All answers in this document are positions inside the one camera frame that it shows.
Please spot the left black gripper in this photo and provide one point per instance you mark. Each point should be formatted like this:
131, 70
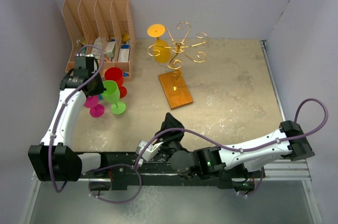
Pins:
100, 89

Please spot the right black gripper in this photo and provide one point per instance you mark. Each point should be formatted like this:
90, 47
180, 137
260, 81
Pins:
170, 137

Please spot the green plastic wine glass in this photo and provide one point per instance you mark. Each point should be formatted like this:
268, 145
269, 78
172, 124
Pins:
112, 96

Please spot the red plastic wine glass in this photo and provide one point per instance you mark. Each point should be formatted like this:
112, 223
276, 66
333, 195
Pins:
116, 74

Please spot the pink plastic wine glass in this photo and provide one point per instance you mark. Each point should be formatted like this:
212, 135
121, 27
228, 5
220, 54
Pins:
95, 108

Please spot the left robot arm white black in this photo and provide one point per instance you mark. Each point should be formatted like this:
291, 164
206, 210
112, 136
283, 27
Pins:
53, 158

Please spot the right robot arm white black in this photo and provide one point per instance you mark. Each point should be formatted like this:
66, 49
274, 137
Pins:
286, 142

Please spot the wooden rack base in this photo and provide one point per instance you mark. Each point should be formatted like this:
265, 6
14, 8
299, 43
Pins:
175, 89

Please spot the orange plastic wine glass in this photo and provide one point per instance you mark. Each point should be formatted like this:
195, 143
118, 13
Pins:
159, 50

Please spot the white blister pack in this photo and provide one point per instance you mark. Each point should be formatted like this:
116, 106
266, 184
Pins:
98, 45

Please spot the white medicine box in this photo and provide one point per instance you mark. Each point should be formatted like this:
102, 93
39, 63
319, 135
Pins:
109, 50

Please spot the white blue box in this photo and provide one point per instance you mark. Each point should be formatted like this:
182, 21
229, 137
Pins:
124, 53

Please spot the yellow object in organizer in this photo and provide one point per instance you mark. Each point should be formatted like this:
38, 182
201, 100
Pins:
125, 38

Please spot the peach plastic file organizer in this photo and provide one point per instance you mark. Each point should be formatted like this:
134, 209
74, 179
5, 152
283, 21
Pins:
105, 19

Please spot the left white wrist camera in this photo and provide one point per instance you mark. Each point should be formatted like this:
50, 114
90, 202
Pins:
85, 55

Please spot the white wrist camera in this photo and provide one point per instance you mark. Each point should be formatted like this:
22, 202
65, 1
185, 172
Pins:
85, 55
150, 152

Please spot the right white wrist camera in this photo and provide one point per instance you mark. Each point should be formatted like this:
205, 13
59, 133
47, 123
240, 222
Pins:
150, 152

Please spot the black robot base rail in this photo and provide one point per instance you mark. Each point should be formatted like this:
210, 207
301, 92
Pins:
116, 172

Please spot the gold wire glass rack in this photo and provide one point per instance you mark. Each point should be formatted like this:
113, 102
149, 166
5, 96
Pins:
179, 47

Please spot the aluminium frame rail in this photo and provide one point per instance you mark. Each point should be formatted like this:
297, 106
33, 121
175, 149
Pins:
285, 170

